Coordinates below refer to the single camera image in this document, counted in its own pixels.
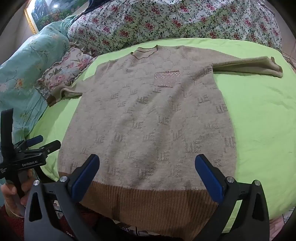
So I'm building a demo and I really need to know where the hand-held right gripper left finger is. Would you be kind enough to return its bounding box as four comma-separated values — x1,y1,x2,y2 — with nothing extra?
24,153,109,241

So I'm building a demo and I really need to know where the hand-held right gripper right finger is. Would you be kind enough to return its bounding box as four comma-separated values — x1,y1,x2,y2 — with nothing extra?
195,154,271,241

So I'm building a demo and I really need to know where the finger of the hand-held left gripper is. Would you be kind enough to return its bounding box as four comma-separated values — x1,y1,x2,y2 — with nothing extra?
24,140,62,161
20,135,44,151

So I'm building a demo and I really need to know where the grey towel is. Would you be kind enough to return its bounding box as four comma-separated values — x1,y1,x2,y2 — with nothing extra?
47,45,284,239

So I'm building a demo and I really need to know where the person's left hand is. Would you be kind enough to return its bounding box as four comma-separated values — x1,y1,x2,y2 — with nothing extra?
0,171,33,218

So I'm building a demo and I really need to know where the red cloth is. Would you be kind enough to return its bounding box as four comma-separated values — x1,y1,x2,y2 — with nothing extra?
0,204,26,241

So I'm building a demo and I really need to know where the floral ruffled pillow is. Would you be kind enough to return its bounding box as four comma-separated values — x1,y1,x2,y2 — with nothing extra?
37,46,97,95

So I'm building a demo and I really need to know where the green bed sheet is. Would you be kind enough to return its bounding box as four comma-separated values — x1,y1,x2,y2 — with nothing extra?
29,38,296,229

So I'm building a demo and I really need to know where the teal floral blanket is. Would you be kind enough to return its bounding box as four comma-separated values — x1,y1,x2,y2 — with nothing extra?
0,15,78,139

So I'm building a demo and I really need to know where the pink cloth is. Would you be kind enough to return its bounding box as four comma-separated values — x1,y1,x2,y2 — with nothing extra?
269,209,293,233

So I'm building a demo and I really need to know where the gold framed painting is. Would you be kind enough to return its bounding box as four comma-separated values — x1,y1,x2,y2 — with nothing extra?
24,0,90,34

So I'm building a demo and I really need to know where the floral quilt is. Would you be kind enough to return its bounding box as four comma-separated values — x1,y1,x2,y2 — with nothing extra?
67,0,284,56

